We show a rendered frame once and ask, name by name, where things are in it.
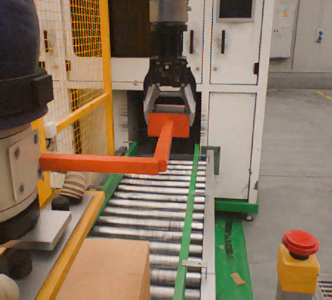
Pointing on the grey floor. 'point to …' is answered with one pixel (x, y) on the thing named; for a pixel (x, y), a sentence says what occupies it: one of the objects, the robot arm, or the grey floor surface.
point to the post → (296, 276)
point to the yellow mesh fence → (92, 95)
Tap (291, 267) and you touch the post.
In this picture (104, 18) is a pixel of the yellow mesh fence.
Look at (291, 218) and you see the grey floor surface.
